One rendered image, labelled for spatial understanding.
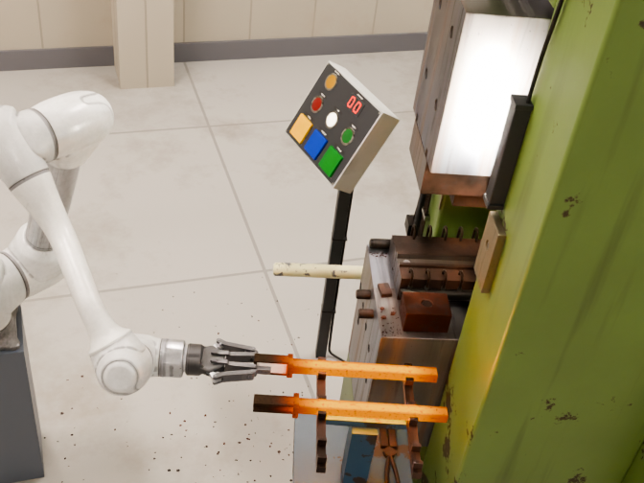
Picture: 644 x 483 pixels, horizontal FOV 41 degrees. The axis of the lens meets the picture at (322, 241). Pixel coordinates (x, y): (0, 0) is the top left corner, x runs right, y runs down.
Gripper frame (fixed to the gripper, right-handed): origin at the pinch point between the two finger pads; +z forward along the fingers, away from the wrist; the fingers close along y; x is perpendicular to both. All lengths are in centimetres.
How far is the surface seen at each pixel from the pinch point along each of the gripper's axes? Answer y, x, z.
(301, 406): 12.9, 0.6, 7.0
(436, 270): -34, 4, 43
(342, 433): -1.7, -26.6, 20.5
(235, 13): -339, -68, -25
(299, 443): 2.0, -26.6, 9.2
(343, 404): 11.7, 0.7, 16.7
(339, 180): -74, 3, 19
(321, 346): -92, -89, 24
